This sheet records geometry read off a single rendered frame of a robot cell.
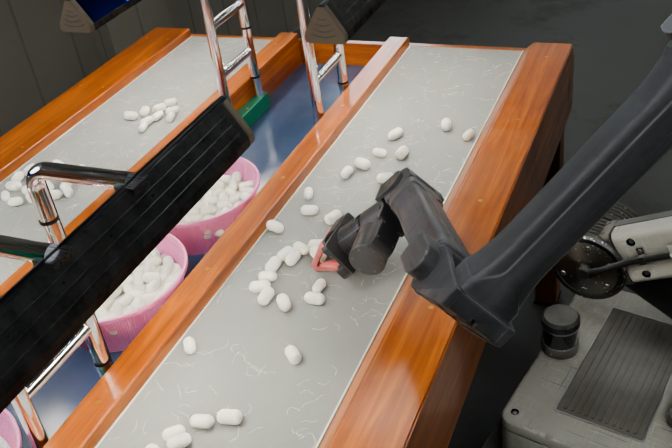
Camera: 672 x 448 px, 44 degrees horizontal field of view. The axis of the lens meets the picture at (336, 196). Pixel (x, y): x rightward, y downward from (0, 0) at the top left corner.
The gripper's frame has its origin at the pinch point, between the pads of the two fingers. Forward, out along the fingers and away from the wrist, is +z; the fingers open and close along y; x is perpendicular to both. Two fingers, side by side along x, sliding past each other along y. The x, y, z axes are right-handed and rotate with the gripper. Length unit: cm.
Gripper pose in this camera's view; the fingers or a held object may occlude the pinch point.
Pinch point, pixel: (316, 265)
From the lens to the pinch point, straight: 140.9
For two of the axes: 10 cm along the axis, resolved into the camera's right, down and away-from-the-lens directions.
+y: -3.7, 5.3, -7.7
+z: -6.2, 4.7, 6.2
